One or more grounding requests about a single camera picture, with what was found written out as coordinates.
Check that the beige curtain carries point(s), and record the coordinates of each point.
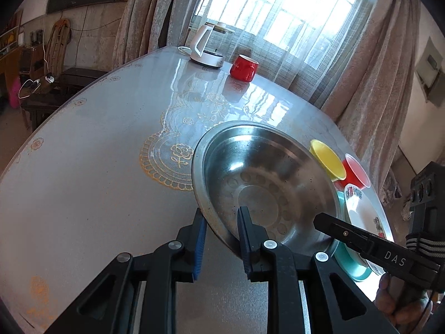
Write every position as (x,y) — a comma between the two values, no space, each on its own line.
(370,100)

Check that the stainless steel bowl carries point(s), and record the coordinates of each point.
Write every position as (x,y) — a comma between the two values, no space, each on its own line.
(247,164)

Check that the turquoise plastic plate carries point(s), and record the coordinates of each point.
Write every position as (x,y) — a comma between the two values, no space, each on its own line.
(349,260)

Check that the white glass electric kettle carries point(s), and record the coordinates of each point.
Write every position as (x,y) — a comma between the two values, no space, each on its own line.
(210,45)

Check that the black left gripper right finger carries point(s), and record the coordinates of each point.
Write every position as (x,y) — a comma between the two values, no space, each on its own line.
(306,294)

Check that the wooden chair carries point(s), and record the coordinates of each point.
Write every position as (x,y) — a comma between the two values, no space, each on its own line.
(54,54)

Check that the sheer window curtain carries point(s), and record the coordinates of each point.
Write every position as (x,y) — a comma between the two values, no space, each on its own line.
(302,45)

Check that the yellow plastic bowl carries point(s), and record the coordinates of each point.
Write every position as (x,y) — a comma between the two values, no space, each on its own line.
(328,159)

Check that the white patterned plate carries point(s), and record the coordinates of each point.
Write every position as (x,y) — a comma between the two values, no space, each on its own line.
(363,215)

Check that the red plastic bowl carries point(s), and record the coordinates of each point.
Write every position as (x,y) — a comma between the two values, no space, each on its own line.
(355,174)

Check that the person's right hand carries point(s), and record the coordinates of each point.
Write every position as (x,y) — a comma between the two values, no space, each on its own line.
(409,315)

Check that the dark wooden side table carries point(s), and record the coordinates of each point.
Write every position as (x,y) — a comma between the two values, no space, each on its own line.
(40,100)

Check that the red cup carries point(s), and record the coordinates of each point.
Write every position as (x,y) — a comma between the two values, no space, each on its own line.
(244,68)

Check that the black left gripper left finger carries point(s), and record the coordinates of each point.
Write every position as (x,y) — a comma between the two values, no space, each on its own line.
(138,292)

